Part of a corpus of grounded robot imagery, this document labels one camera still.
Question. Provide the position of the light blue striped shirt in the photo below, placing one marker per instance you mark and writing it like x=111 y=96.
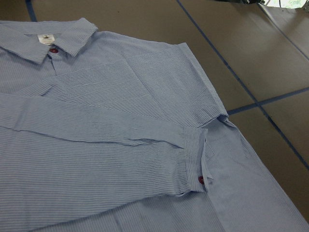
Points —
x=101 y=132

